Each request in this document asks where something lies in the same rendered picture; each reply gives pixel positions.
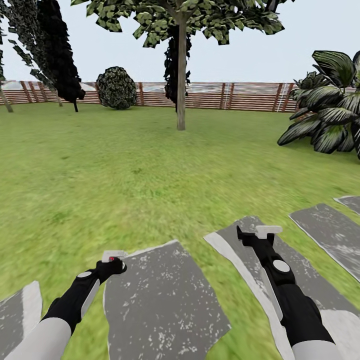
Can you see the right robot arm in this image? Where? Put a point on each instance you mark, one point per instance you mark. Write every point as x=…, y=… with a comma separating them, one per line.
x=308, y=337

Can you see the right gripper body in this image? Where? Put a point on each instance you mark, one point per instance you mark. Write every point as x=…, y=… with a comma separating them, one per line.
x=251, y=240

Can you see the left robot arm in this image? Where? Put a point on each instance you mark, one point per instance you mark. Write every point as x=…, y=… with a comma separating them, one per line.
x=48, y=340

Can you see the bush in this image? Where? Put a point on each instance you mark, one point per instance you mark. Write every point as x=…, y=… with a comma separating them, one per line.
x=313, y=80
x=116, y=89
x=335, y=120

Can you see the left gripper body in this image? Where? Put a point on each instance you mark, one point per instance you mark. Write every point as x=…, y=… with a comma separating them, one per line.
x=114, y=267

